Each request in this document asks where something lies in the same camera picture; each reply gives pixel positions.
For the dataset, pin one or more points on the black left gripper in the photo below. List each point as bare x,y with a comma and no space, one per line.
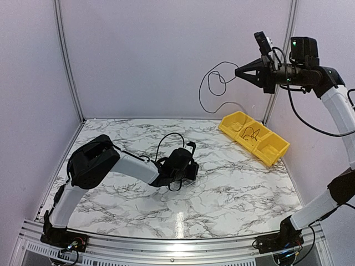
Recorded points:
192,174

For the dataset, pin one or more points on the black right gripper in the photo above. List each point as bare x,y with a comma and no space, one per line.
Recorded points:
267,73

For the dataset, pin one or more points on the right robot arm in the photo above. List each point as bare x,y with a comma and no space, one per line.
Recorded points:
302,68

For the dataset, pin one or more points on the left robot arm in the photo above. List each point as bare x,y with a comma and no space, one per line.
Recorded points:
91,163

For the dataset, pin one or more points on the yellow three-compartment bin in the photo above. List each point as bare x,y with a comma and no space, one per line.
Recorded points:
263,143

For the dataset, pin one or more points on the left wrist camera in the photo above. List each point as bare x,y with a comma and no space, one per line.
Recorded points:
191,147

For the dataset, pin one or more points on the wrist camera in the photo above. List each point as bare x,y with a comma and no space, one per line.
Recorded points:
263,42
191,147

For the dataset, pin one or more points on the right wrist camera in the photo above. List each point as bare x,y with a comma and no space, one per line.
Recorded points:
263,42

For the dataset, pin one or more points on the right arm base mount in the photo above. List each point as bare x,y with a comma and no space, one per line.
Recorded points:
282,253

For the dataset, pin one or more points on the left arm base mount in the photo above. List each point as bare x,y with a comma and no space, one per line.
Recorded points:
65,241

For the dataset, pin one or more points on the aluminium front rail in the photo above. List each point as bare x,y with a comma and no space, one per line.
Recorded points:
113,250

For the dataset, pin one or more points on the left aluminium corner post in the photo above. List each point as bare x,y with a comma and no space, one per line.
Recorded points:
66,60

